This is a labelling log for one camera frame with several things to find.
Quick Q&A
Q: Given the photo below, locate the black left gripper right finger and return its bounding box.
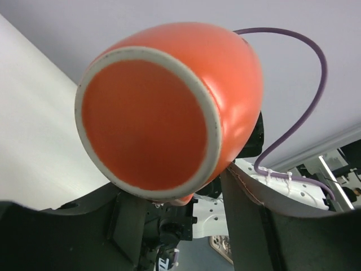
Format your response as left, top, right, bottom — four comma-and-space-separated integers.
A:
221, 165, 360, 270

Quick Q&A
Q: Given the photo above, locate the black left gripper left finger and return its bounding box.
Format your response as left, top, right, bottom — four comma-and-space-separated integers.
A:
1, 185, 147, 270

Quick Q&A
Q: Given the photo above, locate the orange mug white inside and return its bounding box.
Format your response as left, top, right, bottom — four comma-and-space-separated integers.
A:
74, 22, 263, 206

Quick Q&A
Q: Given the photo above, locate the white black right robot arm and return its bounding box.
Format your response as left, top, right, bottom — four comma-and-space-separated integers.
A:
139, 117, 329, 270

